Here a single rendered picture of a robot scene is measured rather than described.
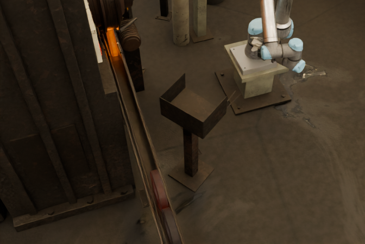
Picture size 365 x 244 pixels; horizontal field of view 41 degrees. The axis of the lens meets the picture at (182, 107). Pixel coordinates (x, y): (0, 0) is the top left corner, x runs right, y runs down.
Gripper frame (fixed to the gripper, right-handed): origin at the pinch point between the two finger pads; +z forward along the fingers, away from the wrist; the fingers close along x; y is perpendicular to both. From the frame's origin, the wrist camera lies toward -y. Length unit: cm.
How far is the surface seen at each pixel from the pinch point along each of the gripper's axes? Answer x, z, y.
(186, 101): -6, -6, 64
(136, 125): -8, 1, 92
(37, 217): 42, 33, 149
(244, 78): 25.0, -0.2, 8.6
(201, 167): 54, -9, 61
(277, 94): 54, -10, -16
